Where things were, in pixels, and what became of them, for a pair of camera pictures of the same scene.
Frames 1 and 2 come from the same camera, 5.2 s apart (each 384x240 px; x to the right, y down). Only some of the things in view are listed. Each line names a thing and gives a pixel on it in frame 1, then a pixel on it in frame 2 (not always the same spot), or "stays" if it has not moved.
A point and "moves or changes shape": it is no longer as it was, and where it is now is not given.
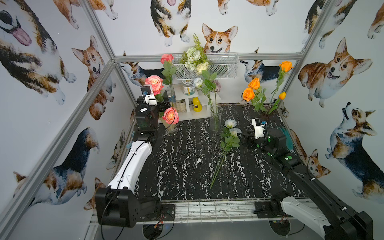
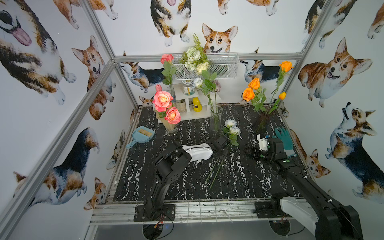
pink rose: (171, 116) stays
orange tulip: (282, 96) stays
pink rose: (156, 82) moves or changes shape
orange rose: (284, 67) stays
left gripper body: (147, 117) → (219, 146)
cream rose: (209, 85) stays
